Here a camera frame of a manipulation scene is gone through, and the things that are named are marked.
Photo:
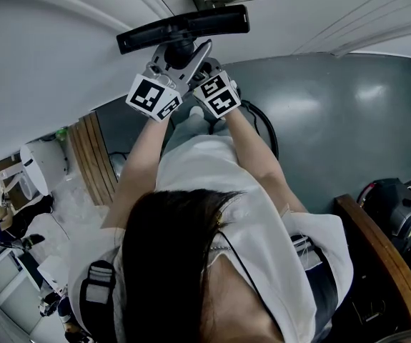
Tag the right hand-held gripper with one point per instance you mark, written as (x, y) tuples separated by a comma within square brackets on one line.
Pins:
[(219, 96)]

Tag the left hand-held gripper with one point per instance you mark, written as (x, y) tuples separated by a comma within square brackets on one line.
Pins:
[(151, 96)]

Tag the person's left forearm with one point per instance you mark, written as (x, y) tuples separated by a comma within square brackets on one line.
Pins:
[(137, 166)]

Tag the person's right forearm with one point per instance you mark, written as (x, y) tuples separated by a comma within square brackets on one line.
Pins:
[(258, 159)]

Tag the black plastic device housing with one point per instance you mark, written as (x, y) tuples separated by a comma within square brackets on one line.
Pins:
[(394, 209)]

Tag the person's right white shoe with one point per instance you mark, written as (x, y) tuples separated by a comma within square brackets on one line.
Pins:
[(196, 112)]

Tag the grey trousers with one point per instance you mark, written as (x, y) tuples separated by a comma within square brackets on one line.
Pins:
[(187, 129)]

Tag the wooden slatted panel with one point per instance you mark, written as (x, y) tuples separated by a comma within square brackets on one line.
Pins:
[(92, 159)]

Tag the small green object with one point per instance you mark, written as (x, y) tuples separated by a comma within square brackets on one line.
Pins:
[(61, 134)]

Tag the white shirt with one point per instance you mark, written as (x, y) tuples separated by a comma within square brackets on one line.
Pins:
[(262, 234)]

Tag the white domed device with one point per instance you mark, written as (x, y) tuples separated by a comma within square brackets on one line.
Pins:
[(44, 166)]

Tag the cardboard box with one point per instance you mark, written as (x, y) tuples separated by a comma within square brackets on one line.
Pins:
[(10, 184)]

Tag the brown wooden furniture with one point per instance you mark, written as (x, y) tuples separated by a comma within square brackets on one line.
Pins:
[(380, 248)]

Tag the white shelf unit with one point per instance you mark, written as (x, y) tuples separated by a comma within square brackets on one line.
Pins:
[(5, 291)]

